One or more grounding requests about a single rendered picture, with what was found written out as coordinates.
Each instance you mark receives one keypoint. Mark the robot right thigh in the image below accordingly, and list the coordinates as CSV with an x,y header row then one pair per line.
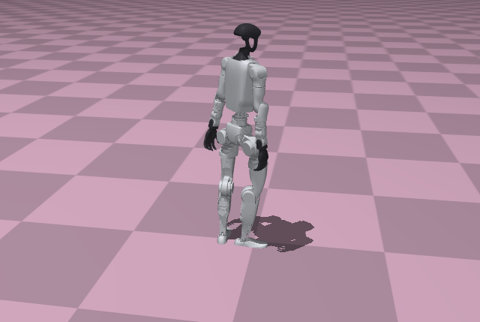
x,y
257,178

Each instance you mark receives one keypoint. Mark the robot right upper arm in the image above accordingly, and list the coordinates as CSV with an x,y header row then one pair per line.
x,y
258,74

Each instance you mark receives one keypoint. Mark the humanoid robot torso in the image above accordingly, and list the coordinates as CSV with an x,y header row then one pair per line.
x,y
238,92

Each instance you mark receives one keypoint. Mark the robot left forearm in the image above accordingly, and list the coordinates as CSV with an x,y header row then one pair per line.
x,y
217,110

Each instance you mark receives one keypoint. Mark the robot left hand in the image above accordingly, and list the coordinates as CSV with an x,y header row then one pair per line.
x,y
210,136

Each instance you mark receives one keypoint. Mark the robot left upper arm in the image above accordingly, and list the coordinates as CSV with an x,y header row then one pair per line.
x,y
220,91

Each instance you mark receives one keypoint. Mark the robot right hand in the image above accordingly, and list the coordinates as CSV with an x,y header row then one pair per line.
x,y
263,155

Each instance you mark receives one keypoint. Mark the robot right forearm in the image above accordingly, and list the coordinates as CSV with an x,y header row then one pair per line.
x,y
260,123

